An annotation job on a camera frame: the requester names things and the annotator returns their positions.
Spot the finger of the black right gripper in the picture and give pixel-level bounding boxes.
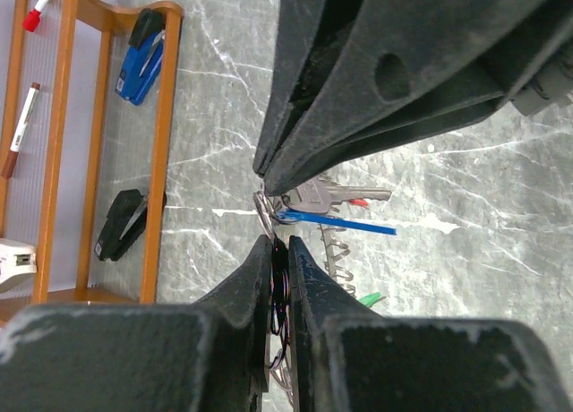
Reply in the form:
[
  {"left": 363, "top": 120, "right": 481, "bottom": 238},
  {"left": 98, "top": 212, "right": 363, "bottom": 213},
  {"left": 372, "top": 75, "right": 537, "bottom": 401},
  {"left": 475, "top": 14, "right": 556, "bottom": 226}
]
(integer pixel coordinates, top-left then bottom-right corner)
[
  {"left": 253, "top": 0, "right": 363, "bottom": 176},
  {"left": 263, "top": 0, "right": 572, "bottom": 195}
]

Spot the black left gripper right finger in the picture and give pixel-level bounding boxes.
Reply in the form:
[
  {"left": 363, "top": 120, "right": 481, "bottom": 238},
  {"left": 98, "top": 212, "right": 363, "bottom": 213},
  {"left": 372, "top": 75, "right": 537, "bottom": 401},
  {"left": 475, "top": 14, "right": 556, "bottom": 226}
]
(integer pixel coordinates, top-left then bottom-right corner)
[{"left": 289, "top": 236, "right": 572, "bottom": 411}]

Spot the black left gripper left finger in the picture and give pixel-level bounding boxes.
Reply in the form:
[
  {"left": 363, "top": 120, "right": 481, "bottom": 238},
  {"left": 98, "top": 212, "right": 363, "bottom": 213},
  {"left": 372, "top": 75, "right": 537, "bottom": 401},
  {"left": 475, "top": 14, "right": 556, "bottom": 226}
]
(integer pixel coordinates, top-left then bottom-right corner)
[{"left": 1, "top": 236, "right": 272, "bottom": 411}]

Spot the large keyring with small rings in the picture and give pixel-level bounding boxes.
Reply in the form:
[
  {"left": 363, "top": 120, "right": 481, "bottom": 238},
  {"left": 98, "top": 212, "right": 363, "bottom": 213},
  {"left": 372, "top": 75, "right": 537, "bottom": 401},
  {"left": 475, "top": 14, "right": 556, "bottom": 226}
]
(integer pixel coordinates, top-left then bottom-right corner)
[{"left": 253, "top": 191, "right": 369, "bottom": 411}]

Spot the red key tag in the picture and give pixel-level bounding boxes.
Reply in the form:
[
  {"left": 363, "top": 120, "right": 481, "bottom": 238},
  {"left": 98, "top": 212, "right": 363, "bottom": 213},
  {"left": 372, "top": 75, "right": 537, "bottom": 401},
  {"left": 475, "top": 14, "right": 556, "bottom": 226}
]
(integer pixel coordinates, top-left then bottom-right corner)
[{"left": 348, "top": 199, "right": 369, "bottom": 208}]

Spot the green key tag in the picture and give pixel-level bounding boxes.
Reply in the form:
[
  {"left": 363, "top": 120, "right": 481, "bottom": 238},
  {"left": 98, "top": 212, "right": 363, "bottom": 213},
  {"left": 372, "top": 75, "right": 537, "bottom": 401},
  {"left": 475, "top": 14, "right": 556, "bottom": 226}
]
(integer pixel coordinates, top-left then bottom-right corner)
[{"left": 359, "top": 292, "right": 385, "bottom": 308}]

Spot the black stapler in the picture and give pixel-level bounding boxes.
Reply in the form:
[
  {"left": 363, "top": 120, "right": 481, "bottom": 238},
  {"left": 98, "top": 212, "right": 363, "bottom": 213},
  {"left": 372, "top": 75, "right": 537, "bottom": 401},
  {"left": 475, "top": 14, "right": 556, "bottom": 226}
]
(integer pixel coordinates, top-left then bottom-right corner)
[{"left": 94, "top": 189, "right": 149, "bottom": 262}]

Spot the blue stapler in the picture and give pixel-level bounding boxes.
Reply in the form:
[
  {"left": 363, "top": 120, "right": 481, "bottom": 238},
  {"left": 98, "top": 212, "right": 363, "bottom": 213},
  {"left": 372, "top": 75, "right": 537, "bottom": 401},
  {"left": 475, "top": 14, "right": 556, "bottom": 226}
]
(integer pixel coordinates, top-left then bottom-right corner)
[{"left": 115, "top": 8, "right": 166, "bottom": 106}]

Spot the brown wooden shelf rack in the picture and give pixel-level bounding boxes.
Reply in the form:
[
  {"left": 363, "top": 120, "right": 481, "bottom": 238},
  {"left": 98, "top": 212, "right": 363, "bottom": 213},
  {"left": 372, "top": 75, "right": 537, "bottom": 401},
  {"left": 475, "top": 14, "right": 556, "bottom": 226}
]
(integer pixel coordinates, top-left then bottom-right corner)
[{"left": 1, "top": 0, "right": 184, "bottom": 325}]

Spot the white plastic clamp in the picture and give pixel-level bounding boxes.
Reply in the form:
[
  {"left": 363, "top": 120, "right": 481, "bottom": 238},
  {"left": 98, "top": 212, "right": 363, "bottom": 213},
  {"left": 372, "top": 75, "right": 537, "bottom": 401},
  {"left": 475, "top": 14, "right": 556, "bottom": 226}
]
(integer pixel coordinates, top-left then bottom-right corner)
[{"left": 1, "top": 238, "right": 37, "bottom": 293}]

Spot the red capped thin marker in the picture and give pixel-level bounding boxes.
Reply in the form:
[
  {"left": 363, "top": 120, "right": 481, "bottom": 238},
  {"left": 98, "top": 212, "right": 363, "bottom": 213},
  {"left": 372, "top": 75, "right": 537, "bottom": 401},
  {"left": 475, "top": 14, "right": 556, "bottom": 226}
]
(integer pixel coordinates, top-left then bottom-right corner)
[{"left": 1, "top": 82, "right": 41, "bottom": 179}]

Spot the red capped white marker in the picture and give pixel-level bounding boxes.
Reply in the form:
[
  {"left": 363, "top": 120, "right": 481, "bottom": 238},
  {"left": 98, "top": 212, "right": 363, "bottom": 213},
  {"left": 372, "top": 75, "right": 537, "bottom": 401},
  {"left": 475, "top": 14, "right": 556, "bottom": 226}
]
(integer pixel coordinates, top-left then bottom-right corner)
[{"left": 22, "top": 0, "right": 50, "bottom": 32}]

